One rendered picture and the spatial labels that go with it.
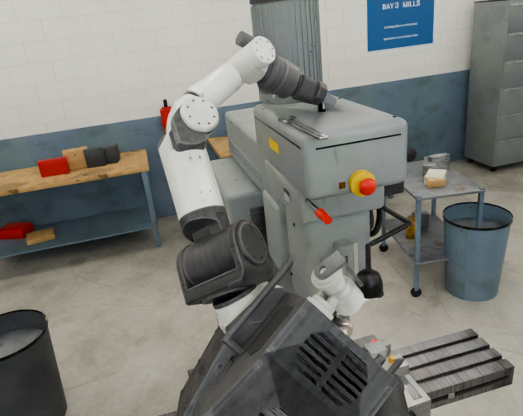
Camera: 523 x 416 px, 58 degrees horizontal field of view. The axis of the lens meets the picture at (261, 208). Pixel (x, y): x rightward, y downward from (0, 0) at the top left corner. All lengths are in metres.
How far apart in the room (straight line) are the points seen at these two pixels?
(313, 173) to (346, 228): 0.29
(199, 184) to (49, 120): 4.69
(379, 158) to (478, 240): 2.55
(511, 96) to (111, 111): 4.60
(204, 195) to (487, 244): 2.96
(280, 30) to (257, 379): 0.96
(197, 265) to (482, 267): 3.06
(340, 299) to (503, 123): 5.60
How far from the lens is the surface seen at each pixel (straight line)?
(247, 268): 0.79
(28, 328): 3.30
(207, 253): 0.83
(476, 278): 3.79
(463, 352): 1.94
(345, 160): 1.08
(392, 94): 6.25
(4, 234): 5.57
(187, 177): 0.87
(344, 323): 1.49
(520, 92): 6.48
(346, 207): 1.23
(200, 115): 0.92
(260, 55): 1.09
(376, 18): 6.07
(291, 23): 1.39
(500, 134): 6.44
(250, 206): 1.69
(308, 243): 1.28
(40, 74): 5.45
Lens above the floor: 2.14
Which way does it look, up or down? 23 degrees down
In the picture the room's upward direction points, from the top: 6 degrees counter-clockwise
